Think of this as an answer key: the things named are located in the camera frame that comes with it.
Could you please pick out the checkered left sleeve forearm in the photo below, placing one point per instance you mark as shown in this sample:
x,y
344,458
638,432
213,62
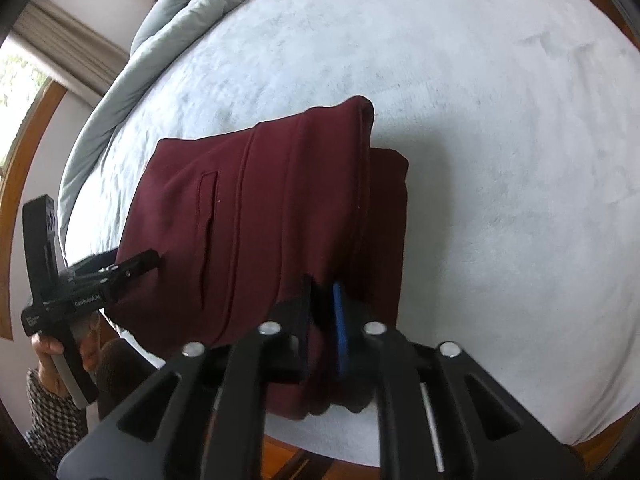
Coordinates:
x,y
57,423

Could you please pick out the maroon pants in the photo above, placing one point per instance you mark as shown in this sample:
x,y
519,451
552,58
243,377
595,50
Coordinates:
x,y
241,220

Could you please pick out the person left hand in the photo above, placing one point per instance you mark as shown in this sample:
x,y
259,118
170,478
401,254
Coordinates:
x,y
67,359

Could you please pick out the grey folded quilt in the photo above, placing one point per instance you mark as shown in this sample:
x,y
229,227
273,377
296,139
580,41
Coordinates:
x,y
150,60

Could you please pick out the beige curtain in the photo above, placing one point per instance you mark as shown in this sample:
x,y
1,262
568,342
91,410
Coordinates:
x,y
78,57

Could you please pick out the wooden bed frame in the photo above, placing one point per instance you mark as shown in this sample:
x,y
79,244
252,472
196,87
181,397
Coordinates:
x,y
340,445

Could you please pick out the white fleece bed sheet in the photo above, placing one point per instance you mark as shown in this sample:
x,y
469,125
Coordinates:
x,y
520,122

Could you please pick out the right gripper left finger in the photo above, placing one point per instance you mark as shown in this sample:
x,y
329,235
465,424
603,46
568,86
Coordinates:
x,y
290,354

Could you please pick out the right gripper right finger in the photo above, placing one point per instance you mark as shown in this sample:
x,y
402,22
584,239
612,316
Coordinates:
x,y
355,360

